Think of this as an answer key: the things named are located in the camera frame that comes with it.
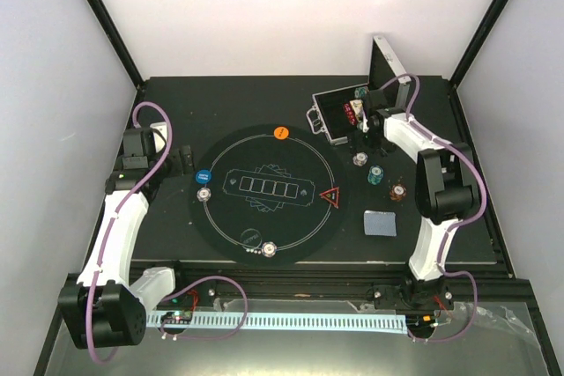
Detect brown poker chip stack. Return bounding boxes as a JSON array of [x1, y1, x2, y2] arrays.
[[390, 184, 406, 202]]

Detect teal poker chip stack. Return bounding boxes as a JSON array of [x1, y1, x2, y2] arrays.
[[367, 166, 384, 185]]

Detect blue small blind button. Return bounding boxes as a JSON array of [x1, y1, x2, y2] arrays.
[[195, 169, 212, 185]]

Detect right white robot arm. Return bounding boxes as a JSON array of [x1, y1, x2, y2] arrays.
[[350, 90, 487, 308]]

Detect white purple chip stack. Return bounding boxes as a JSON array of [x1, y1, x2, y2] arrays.
[[352, 152, 368, 166]]

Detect red triangular dealer marker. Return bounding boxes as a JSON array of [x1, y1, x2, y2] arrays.
[[319, 187, 340, 209]]

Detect aluminium poker chip case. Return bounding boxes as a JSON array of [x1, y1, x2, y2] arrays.
[[306, 34, 414, 145]]

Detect boxed card deck in case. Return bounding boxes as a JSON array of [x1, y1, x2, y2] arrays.
[[350, 99, 364, 121]]

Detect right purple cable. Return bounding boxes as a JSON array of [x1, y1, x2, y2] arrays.
[[378, 74, 489, 344]]

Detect white chip mat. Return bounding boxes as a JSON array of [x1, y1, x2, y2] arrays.
[[197, 187, 212, 203], [261, 241, 278, 258]]

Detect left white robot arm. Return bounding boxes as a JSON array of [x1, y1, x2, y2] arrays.
[[58, 122, 193, 350]]

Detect light blue cable duct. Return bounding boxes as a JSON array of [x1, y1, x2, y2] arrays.
[[146, 310, 407, 335]]

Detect blue playing card deck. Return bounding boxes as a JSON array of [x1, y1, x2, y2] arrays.
[[363, 210, 397, 237]]

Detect white chip mat bottom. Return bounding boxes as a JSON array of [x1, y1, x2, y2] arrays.
[[261, 241, 278, 258]]

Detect teal chips case back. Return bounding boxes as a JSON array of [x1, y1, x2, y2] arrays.
[[354, 86, 369, 100]]

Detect orange big blind button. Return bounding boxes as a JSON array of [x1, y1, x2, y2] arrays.
[[273, 126, 290, 141]]

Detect round black poker mat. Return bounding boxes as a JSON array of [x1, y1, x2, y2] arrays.
[[189, 123, 351, 267]]

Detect small circuit board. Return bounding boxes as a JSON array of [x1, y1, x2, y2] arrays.
[[160, 311, 193, 325]]

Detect red dice in case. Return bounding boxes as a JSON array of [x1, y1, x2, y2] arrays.
[[343, 103, 358, 126]]

